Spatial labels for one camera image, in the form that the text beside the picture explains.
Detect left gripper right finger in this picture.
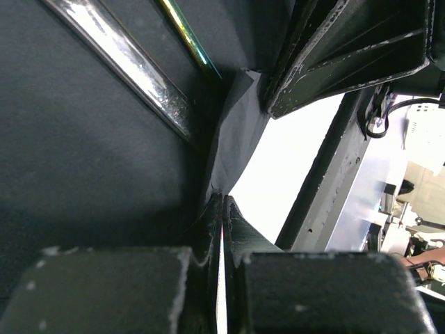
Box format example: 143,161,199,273
222,196,438,333

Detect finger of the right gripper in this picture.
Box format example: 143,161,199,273
264,0,435,119

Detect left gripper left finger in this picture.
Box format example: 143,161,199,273
1,194,223,333

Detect iridescent green fork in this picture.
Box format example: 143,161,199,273
158,0,222,82

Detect silver table knife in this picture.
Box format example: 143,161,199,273
44,1,205,151

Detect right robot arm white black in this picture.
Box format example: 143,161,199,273
264,0,444,138

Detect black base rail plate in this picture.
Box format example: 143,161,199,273
275,86,382,252

